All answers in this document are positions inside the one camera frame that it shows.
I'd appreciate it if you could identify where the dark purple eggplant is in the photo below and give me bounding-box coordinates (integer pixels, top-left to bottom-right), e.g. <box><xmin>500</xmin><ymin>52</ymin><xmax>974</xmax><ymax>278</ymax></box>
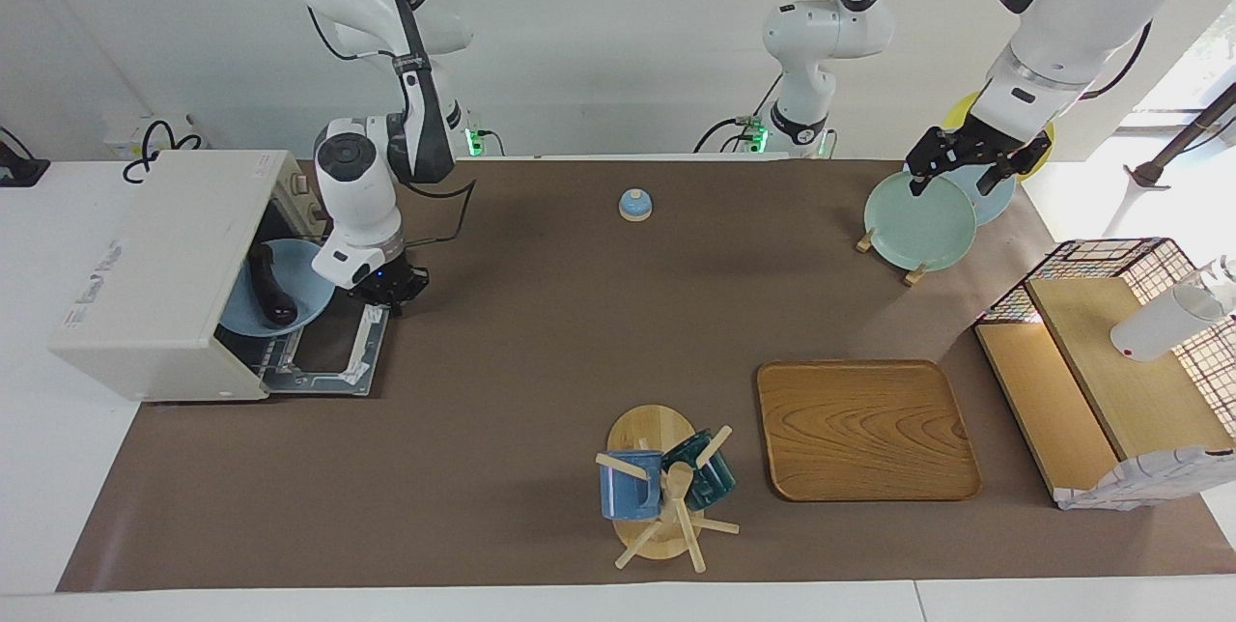
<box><xmin>248</xmin><ymin>245</ymin><xmax>298</xmax><ymax>326</ymax></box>

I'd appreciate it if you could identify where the light blue ribbed plate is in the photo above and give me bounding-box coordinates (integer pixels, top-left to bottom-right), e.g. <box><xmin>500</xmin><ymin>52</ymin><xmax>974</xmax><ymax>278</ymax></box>
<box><xmin>220</xmin><ymin>239</ymin><xmax>337</xmax><ymax>339</ymax></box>

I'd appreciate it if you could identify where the beige toaster oven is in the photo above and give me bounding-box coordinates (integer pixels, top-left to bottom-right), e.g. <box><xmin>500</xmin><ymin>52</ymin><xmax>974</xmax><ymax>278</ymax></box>
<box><xmin>48</xmin><ymin>151</ymin><xmax>392</xmax><ymax>404</ymax></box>

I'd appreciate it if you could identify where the light blue smooth plate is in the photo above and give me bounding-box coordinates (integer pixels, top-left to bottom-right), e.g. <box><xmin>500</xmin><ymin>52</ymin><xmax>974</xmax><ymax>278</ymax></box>
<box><xmin>941</xmin><ymin>163</ymin><xmax>1018</xmax><ymax>227</ymax></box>

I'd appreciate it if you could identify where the pale green plate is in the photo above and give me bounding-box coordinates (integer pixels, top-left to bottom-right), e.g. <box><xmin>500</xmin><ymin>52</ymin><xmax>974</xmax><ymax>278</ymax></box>
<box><xmin>863</xmin><ymin>170</ymin><xmax>978</xmax><ymax>272</ymax></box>

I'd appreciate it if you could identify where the yellow plate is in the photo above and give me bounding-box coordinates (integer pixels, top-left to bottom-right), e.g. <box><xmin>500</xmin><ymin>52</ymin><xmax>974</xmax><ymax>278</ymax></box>
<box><xmin>942</xmin><ymin>91</ymin><xmax>1055</xmax><ymax>182</ymax></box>

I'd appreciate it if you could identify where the wooden plate rack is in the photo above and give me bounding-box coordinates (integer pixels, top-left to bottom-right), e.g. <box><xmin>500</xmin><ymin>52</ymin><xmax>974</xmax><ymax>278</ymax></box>
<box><xmin>856</xmin><ymin>228</ymin><xmax>930</xmax><ymax>288</ymax></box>

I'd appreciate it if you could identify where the brown table mat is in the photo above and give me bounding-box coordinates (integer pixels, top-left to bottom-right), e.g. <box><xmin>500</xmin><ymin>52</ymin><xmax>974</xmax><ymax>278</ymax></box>
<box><xmin>56</xmin><ymin>158</ymin><xmax>1236</xmax><ymax>594</ymax></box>

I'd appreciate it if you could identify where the dark tripod stand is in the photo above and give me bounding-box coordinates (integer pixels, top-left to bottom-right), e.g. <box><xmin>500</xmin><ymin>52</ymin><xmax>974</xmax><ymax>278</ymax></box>
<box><xmin>1125</xmin><ymin>81</ymin><xmax>1236</xmax><ymax>190</ymax></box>

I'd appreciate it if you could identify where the white cylindrical object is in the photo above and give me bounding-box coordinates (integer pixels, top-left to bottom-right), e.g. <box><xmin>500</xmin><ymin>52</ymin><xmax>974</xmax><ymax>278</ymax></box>
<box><xmin>1110</xmin><ymin>257</ymin><xmax>1236</xmax><ymax>362</ymax></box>

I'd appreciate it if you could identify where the rectangular wooden tray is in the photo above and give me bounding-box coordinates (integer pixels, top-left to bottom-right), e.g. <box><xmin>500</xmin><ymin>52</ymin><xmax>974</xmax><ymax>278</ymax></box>
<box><xmin>756</xmin><ymin>359</ymin><xmax>983</xmax><ymax>503</ymax></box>

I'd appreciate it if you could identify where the wooden mug tree stand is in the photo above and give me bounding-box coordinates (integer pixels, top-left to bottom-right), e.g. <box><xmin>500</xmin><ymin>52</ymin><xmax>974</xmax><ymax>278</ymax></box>
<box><xmin>594</xmin><ymin>404</ymin><xmax>742</xmax><ymax>574</ymax></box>

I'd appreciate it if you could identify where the blue mug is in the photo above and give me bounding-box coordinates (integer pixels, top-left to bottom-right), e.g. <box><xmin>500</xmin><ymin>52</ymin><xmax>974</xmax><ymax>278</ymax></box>
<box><xmin>599</xmin><ymin>449</ymin><xmax>665</xmax><ymax>521</ymax></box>

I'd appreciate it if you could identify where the white power strip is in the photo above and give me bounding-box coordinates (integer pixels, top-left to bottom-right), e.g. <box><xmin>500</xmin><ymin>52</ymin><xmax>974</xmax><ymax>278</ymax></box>
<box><xmin>101</xmin><ymin>113</ymin><xmax>209</xmax><ymax>161</ymax></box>

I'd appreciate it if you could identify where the dark green mug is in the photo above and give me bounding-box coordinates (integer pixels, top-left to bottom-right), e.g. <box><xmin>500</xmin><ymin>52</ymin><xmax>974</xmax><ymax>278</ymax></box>
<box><xmin>662</xmin><ymin>428</ymin><xmax>738</xmax><ymax>511</ymax></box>

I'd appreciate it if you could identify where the black device on table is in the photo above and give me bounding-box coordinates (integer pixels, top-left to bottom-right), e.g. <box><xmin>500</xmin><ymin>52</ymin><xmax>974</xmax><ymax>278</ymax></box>
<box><xmin>0</xmin><ymin>127</ymin><xmax>51</xmax><ymax>188</ymax></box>

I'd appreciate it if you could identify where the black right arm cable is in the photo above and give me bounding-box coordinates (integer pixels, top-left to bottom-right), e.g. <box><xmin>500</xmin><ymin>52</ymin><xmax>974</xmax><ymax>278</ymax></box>
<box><xmin>307</xmin><ymin>4</ymin><xmax>476</xmax><ymax>248</ymax></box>

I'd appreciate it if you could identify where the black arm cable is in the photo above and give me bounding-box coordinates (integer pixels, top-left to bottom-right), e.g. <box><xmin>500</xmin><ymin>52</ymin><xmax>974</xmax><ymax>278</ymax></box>
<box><xmin>307</xmin><ymin>4</ymin><xmax>476</xmax><ymax>248</ymax></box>
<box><xmin>869</xmin><ymin>0</ymin><xmax>1157</xmax><ymax>103</ymax></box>

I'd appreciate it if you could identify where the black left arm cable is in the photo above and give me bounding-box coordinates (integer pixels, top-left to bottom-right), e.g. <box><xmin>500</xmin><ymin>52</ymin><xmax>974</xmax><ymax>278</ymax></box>
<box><xmin>869</xmin><ymin>0</ymin><xmax>1157</xmax><ymax>103</ymax></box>

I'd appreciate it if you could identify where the wooden shelf with wire sides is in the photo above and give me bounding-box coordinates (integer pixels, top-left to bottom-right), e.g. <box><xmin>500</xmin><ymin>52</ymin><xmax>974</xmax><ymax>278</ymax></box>
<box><xmin>973</xmin><ymin>238</ymin><xmax>1236</xmax><ymax>513</ymax></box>

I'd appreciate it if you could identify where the black coiled cable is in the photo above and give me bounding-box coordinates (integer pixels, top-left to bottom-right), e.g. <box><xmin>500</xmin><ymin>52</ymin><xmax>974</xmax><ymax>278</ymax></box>
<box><xmin>123</xmin><ymin>120</ymin><xmax>206</xmax><ymax>184</ymax></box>

